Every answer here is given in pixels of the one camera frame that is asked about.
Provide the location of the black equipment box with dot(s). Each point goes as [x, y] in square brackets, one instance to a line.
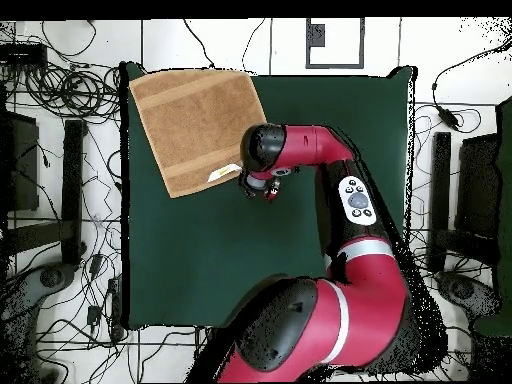
[478, 188]
[22, 168]

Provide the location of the black power adapter brick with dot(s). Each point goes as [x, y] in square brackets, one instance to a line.
[447, 116]

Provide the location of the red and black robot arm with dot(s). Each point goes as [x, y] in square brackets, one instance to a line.
[308, 146]

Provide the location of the black stand foot bar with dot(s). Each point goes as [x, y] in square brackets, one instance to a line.
[72, 192]
[439, 180]

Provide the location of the dark green table cloth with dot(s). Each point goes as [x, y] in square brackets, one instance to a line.
[200, 260]

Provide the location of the small black power adapter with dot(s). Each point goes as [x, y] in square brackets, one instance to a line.
[94, 315]
[96, 264]

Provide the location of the long black power strip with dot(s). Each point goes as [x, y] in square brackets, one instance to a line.
[116, 304]

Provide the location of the grey square floor frame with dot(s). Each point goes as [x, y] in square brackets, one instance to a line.
[335, 65]

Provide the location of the dark grey square plate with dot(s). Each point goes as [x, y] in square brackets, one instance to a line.
[317, 36]

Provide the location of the grey stand base with caster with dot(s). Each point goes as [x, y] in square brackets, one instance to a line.
[464, 290]
[52, 276]

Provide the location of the tan terry towel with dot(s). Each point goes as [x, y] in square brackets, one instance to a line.
[192, 128]

